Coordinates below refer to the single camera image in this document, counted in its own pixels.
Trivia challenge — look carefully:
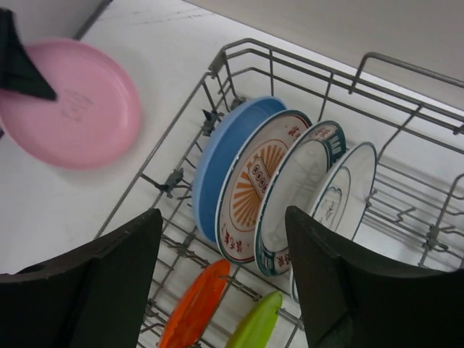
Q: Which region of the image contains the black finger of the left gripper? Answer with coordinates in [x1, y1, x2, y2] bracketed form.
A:
[1, 9, 57, 101]

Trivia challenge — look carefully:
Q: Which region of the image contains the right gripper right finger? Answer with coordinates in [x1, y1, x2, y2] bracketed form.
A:
[285, 206, 463, 347]

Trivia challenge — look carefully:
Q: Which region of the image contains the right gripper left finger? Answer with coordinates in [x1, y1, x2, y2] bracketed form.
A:
[1, 208, 162, 347]

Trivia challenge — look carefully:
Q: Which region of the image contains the pink plastic plate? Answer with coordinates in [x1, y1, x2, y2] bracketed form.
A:
[1, 38, 141, 170]

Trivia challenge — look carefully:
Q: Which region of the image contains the orange plastic plate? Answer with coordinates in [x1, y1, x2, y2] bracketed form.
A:
[158, 260, 231, 348]

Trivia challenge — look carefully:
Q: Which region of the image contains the green plastic plate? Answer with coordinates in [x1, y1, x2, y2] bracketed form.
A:
[225, 291, 283, 348]

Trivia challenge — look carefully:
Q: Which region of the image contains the teal rimmed ceramic plate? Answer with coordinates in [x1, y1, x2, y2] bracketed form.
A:
[254, 120, 347, 276]

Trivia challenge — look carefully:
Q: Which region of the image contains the orange sunburst ceramic plate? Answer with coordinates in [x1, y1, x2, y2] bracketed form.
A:
[215, 109, 312, 265]

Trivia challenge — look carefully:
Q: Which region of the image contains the blue plastic plate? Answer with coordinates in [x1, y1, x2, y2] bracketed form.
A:
[192, 96, 286, 243]

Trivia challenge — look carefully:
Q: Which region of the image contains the grey wire dish rack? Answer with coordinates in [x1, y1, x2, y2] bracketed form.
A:
[118, 38, 463, 347]

